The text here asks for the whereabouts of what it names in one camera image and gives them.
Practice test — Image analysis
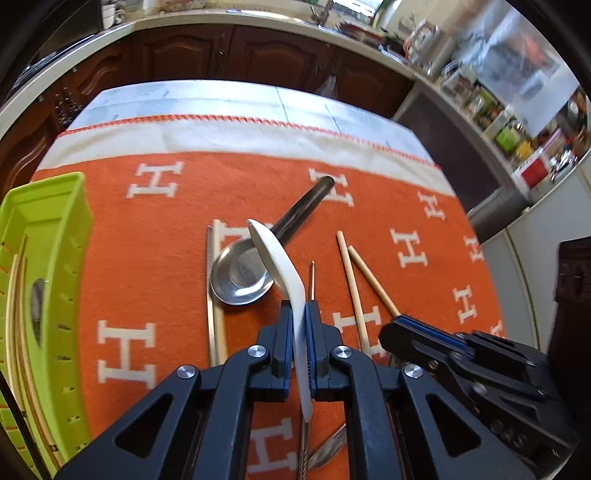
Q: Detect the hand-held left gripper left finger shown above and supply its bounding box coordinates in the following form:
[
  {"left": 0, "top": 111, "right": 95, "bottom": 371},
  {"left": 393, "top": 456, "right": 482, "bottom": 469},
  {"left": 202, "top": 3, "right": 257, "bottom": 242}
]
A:
[{"left": 54, "top": 300, "right": 295, "bottom": 480}]

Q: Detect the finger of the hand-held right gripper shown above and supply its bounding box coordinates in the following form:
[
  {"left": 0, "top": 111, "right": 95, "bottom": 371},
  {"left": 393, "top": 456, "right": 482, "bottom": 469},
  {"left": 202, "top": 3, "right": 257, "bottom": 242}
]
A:
[
  {"left": 396, "top": 314, "right": 477, "bottom": 352},
  {"left": 379, "top": 320, "right": 472, "bottom": 371}
]

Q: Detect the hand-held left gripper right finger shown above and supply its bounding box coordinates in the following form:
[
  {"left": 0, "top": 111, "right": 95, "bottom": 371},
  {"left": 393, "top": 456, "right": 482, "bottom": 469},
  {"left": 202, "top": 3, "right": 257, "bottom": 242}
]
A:
[{"left": 305, "top": 301, "right": 534, "bottom": 480}]

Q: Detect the steel ladle with black handle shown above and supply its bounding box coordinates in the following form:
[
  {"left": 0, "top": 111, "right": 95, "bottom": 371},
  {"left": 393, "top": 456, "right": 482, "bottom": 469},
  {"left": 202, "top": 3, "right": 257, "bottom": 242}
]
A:
[{"left": 210, "top": 175, "right": 335, "bottom": 308}]

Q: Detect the white ceramic spoon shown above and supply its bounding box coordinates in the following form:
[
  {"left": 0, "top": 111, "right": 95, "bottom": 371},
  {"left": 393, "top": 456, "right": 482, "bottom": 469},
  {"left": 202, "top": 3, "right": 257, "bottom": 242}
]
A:
[{"left": 247, "top": 218, "right": 319, "bottom": 423}]

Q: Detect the green plastic utensil tray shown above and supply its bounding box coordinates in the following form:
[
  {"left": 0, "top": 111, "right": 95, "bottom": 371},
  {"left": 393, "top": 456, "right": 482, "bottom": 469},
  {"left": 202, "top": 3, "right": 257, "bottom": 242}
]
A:
[{"left": 0, "top": 172, "right": 95, "bottom": 469}]

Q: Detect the white refrigerator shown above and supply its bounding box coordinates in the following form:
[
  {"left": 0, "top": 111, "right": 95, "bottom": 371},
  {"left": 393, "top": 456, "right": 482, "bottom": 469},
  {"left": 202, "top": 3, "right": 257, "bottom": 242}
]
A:
[{"left": 475, "top": 157, "right": 591, "bottom": 352}]

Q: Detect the orange patterned blanket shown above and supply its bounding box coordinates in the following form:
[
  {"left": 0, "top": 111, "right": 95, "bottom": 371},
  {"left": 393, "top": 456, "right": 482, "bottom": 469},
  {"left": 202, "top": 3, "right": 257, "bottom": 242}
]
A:
[{"left": 28, "top": 113, "right": 509, "bottom": 480}]

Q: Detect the steel kitchen appliance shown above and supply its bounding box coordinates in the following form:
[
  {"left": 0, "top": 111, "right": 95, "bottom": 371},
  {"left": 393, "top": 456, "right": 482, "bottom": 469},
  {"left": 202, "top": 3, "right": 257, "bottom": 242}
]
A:
[{"left": 392, "top": 85, "right": 532, "bottom": 232}]

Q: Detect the row of jars and bottles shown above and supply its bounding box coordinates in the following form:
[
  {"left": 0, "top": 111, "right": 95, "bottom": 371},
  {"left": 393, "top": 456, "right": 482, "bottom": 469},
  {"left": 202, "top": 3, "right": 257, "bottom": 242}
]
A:
[{"left": 438, "top": 60, "right": 591, "bottom": 185}]

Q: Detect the light blue table cover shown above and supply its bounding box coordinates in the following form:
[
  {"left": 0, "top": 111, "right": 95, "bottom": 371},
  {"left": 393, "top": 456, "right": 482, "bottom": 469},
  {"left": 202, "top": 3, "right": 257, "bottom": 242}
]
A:
[{"left": 65, "top": 79, "right": 437, "bottom": 164}]

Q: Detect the hanging plastic bag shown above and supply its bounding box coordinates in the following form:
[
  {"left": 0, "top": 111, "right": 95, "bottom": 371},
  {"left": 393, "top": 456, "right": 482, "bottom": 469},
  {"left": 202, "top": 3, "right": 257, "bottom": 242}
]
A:
[{"left": 318, "top": 71, "right": 342, "bottom": 100}]

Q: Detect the steel electric kettle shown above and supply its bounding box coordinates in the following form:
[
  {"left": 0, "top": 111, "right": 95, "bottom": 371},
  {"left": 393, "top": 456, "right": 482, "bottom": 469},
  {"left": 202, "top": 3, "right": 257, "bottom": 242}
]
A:
[{"left": 409, "top": 23, "right": 455, "bottom": 77}]

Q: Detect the pile of dishes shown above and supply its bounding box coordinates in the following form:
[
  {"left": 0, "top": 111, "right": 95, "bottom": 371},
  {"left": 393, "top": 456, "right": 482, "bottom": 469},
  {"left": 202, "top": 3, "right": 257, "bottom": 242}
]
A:
[{"left": 339, "top": 21, "right": 384, "bottom": 44}]

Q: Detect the white kitchen countertop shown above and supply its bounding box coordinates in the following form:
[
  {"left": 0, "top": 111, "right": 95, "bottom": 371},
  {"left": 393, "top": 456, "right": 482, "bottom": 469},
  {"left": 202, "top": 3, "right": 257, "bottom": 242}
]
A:
[{"left": 0, "top": 4, "right": 536, "bottom": 204}]

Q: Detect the wall poster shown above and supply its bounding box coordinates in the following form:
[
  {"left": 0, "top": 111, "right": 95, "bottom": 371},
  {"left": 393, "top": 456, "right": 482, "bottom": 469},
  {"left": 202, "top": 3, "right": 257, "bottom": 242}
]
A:
[{"left": 452, "top": 9, "right": 580, "bottom": 134}]

